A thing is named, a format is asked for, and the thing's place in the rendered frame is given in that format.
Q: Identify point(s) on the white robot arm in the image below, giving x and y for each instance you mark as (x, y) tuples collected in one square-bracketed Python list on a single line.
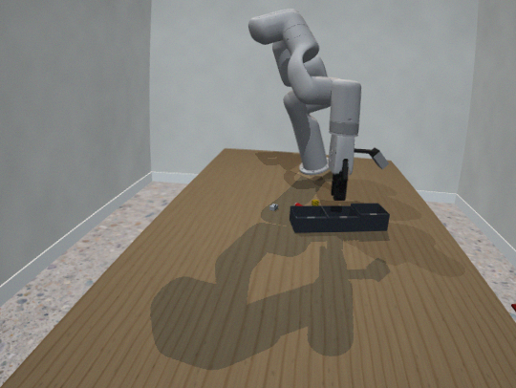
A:
[(311, 87)]

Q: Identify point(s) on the dark grey rack of three bins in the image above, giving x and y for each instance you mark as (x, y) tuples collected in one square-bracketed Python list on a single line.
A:
[(319, 218)]

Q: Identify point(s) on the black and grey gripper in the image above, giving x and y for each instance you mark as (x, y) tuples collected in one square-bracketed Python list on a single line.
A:
[(342, 149)]

